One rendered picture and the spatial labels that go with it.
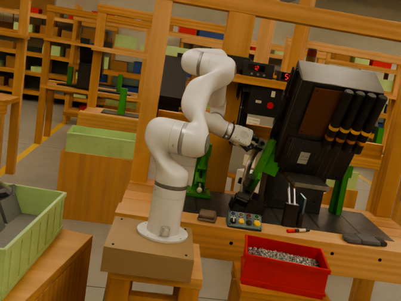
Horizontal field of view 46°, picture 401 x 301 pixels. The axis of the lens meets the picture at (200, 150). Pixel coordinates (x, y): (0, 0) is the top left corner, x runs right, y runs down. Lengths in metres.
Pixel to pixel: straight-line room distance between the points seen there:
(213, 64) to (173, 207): 0.59
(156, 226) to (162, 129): 0.35
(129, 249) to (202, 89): 0.64
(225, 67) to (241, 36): 0.70
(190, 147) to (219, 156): 0.98
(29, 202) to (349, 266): 1.40
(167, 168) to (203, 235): 0.50
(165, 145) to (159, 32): 1.00
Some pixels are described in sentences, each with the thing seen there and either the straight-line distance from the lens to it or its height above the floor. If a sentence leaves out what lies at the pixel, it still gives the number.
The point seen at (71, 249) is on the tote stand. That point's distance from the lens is 1.94.
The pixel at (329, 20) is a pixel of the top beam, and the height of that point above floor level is 1.89.
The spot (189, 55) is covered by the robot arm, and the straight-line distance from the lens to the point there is 1.93.
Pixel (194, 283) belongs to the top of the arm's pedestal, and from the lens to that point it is 1.70.
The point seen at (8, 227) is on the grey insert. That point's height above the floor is 0.85.
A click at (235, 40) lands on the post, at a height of 1.71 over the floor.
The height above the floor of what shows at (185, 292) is 0.79.
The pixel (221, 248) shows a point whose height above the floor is 0.81.
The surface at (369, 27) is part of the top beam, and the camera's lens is 2.73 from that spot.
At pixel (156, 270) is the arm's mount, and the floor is 0.88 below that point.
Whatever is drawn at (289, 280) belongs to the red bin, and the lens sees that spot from 1.83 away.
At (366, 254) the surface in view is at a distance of 2.26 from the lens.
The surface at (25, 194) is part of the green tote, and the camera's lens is 2.10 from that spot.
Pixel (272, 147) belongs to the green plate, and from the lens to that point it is 2.24.
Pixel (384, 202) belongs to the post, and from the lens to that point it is 2.90.
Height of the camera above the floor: 1.58
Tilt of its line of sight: 11 degrees down
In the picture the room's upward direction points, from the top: 9 degrees clockwise
